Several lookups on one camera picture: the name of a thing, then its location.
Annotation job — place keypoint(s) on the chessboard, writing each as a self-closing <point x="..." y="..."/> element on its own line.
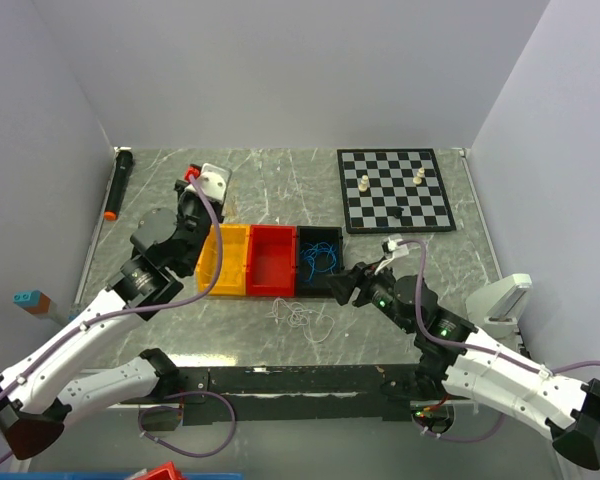
<point x="426" y="207"/>

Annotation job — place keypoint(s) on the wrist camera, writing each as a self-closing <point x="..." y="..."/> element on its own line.
<point x="394" y="247"/>
<point x="214" y="181"/>

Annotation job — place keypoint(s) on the grey white stand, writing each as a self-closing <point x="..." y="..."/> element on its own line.
<point x="497" y="307"/>

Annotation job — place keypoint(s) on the red bin at bottom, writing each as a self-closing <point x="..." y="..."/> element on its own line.
<point x="166" y="471"/>

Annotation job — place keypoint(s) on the grey blue toy block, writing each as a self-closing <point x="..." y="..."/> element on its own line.
<point x="75" y="311"/>

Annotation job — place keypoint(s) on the blue brown toy block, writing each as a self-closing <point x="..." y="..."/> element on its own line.
<point x="40" y="306"/>

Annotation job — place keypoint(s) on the white chess piece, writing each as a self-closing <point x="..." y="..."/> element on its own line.
<point x="363" y="185"/>
<point x="419" y="177"/>

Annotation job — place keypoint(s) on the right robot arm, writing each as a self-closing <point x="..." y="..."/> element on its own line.
<point x="462" y="360"/>

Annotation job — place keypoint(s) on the black marker orange cap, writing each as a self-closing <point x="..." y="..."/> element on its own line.
<point x="124" y="164"/>

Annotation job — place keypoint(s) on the red plastic bin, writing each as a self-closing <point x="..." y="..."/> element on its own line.
<point x="271" y="261"/>

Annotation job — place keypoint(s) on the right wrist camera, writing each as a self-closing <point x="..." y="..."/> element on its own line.
<point x="394" y="247"/>

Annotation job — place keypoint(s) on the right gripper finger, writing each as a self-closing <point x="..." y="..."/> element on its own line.
<point x="342" y="288"/>
<point x="353" y="275"/>

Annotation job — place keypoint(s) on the black plastic bin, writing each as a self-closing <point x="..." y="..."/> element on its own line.
<point x="319" y="254"/>

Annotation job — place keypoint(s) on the white chess piece right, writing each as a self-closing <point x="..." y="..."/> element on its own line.
<point x="419" y="177"/>

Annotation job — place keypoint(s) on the white chess piece left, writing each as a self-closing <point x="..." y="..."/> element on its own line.
<point x="363" y="185"/>

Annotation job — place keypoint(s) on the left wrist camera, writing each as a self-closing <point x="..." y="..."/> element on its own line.
<point x="214" y="181"/>

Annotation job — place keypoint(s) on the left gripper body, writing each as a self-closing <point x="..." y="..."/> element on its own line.
<point x="193" y="215"/>

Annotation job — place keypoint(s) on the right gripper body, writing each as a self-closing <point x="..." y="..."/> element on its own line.
<point x="378" y="286"/>

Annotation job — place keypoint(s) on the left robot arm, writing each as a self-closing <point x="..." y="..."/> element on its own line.
<point x="44" y="393"/>

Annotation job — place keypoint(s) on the yellow plastic bin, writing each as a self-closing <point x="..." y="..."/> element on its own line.
<point x="232" y="279"/>

